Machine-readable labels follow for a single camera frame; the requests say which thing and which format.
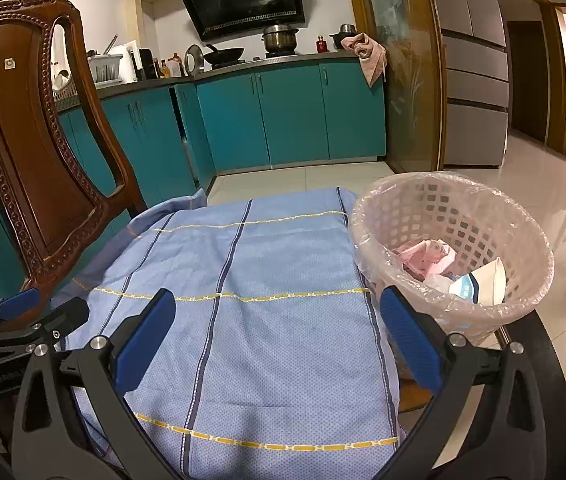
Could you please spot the white and blue packet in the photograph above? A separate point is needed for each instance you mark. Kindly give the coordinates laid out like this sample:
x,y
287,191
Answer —
x,y
480,285

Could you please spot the white basket with plastic liner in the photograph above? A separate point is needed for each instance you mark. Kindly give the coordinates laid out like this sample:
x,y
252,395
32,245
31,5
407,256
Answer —
x,y
403,210

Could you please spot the white cutting board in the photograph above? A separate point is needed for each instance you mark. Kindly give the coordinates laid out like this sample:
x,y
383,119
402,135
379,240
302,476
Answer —
x,y
132,60

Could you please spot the dark sauce bottle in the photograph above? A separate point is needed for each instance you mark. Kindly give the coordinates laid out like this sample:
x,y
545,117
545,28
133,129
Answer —
x,y
156,69

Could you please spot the thin white plastic bag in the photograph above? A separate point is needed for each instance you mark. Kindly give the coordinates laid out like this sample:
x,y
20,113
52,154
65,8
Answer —
x,y
440,282

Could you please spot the pink towel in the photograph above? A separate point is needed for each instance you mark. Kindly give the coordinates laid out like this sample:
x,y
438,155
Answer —
x,y
373,57

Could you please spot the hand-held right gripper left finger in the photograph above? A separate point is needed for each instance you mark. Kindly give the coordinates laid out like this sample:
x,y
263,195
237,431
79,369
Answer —
x,y
145,337

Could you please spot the wooden stool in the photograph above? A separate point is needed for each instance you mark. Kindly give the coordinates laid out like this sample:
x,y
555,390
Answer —
x,y
413,395

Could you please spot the carved wooden chair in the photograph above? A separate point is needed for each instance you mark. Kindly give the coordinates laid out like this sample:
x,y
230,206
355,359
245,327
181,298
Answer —
x,y
28,135

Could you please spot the black range hood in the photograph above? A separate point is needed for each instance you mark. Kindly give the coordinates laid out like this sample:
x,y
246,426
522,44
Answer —
x,y
243,2

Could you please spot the dark wooden door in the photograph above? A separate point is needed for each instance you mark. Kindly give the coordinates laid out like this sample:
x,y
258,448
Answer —
x,y
528,80

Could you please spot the silver refrigerator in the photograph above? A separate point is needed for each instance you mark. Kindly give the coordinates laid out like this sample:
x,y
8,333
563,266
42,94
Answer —
x,y
473,70

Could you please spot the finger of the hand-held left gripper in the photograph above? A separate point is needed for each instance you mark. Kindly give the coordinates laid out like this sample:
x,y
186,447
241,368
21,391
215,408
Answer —
x,y
18,305
65,317

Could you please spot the teal lower kitchen cabinets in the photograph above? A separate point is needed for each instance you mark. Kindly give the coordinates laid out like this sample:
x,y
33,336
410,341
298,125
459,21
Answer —
x,y
288,115

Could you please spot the black countertop appliance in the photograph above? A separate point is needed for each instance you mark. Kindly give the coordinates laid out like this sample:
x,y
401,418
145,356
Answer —
x,y
145,65

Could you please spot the black wok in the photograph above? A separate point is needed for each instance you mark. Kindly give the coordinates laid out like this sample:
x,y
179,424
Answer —
x,y
225,54

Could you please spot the white dish rack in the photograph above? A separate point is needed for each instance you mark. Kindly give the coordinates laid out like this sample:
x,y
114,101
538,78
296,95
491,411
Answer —
x,y
105,69

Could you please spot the small red bottle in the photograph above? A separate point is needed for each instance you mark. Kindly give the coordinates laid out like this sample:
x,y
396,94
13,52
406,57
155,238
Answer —
x,y
321,45

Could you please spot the steel pot lid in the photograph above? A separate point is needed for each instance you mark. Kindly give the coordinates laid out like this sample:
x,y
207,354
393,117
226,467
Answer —
x,y
194,60

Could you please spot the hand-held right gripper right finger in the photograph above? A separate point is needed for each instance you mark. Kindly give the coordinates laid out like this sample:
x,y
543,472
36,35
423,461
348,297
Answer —
x,y
410,342

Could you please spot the blue striped cloth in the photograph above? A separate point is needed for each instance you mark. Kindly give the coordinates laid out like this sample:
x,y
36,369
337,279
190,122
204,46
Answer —
x,y
273,310

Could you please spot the steel cooking pot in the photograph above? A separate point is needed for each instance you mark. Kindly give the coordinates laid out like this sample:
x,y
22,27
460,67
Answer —
x,y
280,40

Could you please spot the wood framed glass partition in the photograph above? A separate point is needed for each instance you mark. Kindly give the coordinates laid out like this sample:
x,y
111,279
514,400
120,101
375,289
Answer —
x,y
403,70

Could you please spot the pink printed plastic bag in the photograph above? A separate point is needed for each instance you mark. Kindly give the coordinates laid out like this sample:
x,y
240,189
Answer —
x,y
423,257

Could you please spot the black pot with steel bowl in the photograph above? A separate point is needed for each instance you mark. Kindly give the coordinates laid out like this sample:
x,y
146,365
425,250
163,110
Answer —
x,y
343,37

